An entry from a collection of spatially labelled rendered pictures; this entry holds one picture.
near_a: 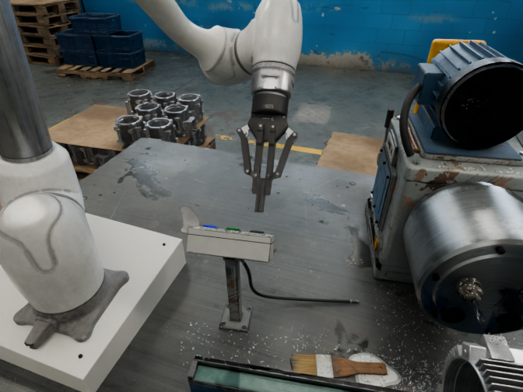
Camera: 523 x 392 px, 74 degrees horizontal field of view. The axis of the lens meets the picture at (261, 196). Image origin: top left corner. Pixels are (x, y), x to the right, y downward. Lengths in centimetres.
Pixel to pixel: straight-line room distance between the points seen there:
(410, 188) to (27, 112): 81
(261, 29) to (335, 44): 528
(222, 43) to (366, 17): 516
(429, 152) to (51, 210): 78
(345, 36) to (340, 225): 499
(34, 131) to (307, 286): 73
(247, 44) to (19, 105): 46
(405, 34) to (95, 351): 564
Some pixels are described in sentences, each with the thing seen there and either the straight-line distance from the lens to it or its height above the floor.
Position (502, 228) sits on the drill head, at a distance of 70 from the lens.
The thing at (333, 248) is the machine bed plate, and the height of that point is 80.
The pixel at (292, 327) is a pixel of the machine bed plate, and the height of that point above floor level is 80.
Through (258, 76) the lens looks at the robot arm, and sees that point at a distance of 73.
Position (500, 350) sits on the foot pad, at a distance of 64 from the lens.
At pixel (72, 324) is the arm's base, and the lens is 87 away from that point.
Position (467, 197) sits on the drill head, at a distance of 77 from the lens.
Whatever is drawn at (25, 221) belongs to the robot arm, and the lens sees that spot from 74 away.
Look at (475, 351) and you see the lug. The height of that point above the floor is 109.
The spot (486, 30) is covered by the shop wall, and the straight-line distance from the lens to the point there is 605.
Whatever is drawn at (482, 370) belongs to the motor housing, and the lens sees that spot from 58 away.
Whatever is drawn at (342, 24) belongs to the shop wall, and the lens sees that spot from 596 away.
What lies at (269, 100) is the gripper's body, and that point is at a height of 130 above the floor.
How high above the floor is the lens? 154
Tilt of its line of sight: 35 degrees down
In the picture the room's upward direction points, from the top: straight up
